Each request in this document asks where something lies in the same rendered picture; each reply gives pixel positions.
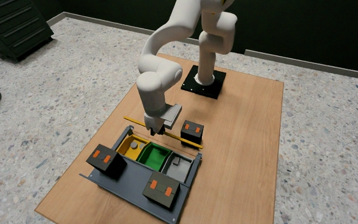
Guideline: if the yellow open-front bin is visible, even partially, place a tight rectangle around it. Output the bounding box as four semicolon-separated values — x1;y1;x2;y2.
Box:
117;134;151;161

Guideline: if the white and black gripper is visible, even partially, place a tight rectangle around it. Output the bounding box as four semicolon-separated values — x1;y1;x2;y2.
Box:
144;112;165;136

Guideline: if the grey open bin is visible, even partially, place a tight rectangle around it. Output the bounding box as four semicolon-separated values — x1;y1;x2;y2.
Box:
161;151;194;183

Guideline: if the green open bin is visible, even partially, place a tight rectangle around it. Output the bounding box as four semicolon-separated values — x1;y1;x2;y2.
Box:
138;143;171;172

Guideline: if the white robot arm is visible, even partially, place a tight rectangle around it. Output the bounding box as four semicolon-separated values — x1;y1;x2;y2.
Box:
136;0;237;130

